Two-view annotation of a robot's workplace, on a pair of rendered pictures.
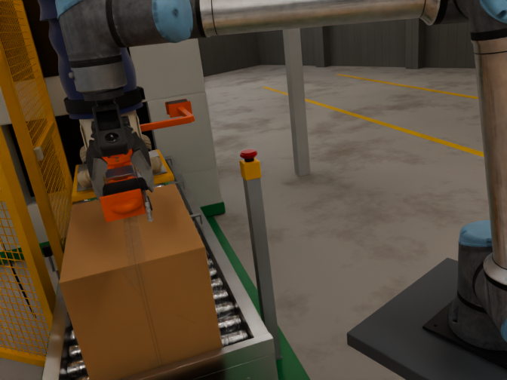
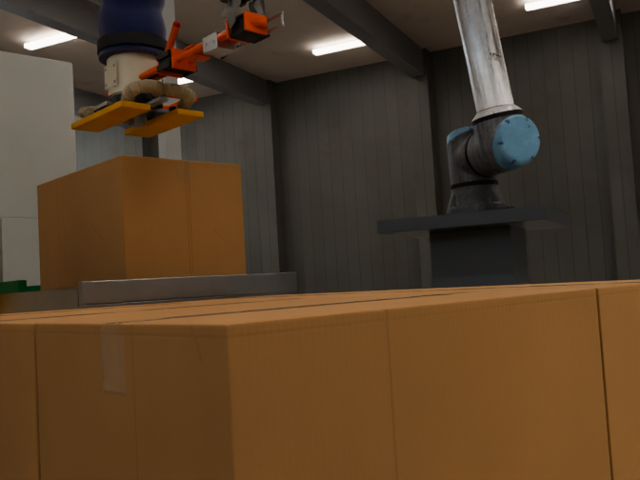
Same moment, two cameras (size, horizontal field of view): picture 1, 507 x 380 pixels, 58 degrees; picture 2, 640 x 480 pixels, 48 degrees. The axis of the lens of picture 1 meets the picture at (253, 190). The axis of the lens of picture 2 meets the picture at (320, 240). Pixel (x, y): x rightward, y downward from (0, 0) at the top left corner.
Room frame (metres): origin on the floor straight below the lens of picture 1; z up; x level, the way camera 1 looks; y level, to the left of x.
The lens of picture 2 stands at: (-0.91, 0.97, 0.57)
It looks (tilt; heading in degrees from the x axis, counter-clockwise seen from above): 3 degrees up; 333
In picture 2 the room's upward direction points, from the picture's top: 3 degrees counter-clockwise
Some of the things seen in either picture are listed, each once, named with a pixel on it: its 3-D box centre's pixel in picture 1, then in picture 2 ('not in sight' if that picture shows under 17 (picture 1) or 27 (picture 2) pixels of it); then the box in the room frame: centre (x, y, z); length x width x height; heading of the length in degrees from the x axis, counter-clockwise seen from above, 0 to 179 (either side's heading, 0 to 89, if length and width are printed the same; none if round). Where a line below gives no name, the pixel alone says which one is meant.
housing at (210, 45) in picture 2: (121, 180); (218, 45); (0.95, 0.29, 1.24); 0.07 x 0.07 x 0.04; 16
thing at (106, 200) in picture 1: (121, 198); (247, 27); (0.82, 0.25, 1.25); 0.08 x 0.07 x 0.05; 16
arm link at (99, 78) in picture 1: (98, 78); not in sight; (0.85, 0.25, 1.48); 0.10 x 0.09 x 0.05; 105
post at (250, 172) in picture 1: (262, 267); not in sight; (1.75, 0.00, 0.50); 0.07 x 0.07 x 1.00; 15
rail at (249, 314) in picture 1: (198, 224); not in sight; (2.28, 0.32, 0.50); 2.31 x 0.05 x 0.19; 15
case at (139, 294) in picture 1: (141, 273); (137, 237); (1.40, 0.43, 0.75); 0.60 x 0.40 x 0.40; 15
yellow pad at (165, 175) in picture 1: (149, 161); (162, 119); (1.42, 0.32, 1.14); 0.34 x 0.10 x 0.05; 16
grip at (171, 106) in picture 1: (178, 108); not in sight; (1.76, 0.25, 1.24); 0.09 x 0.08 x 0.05; 106
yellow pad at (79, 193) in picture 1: (89, 173); (109, 112); (1.37, 0.51, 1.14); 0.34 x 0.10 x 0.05; 16
